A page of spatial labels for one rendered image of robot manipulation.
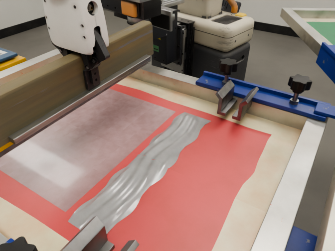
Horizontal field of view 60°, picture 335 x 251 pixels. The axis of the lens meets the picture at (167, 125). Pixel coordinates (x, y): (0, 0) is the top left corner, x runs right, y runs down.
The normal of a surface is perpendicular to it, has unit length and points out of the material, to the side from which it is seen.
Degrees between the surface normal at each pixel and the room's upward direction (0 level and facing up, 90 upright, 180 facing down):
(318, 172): 0
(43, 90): 90
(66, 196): 0
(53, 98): 90
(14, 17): 90
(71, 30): 93
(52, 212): 0
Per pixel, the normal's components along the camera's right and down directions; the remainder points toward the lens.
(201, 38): -0.69, 0.43
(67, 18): -0.48, 0.54
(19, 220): 0.00, -0.81
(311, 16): -0.04, 0.59
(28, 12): 0.85, 0.32
